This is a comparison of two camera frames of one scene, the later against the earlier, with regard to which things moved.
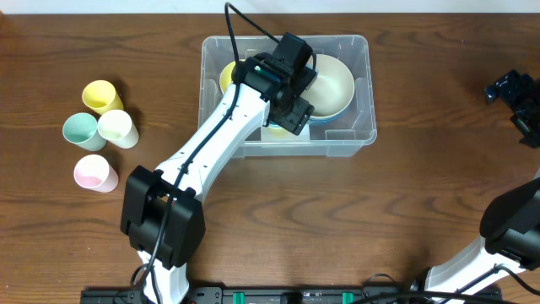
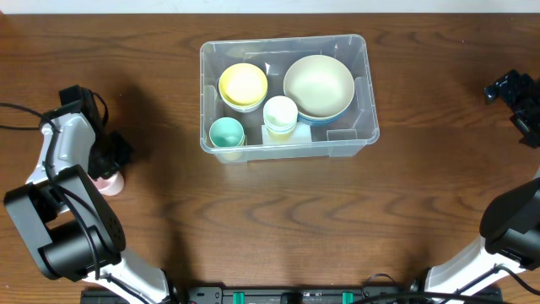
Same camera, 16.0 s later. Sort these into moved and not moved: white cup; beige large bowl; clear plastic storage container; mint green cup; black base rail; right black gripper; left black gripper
Moved: mint green cup; white cup; left black gripper
Not moved: beige large bowl; right black gripper; clear plastic storage container; black base rail
